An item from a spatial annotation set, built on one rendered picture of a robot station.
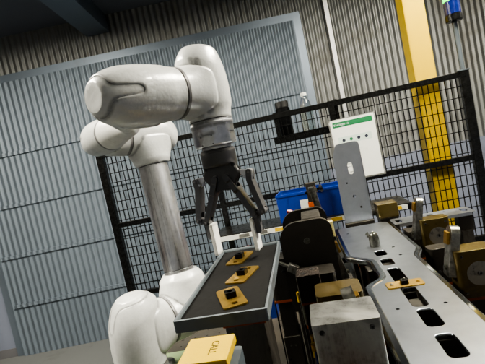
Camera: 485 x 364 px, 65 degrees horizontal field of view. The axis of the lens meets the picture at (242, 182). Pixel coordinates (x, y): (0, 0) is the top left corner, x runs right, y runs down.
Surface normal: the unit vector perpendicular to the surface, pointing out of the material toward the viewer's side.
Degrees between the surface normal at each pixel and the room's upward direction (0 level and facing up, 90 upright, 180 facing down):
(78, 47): 90
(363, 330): 90
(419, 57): 90
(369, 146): 90
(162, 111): 132
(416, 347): 0
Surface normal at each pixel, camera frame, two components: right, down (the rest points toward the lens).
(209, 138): -0.32, 0.14
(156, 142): 0.66, -0.09
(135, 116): 0.42, 0.78
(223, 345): -0.21, -0.98
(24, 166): 0.00, 0.07
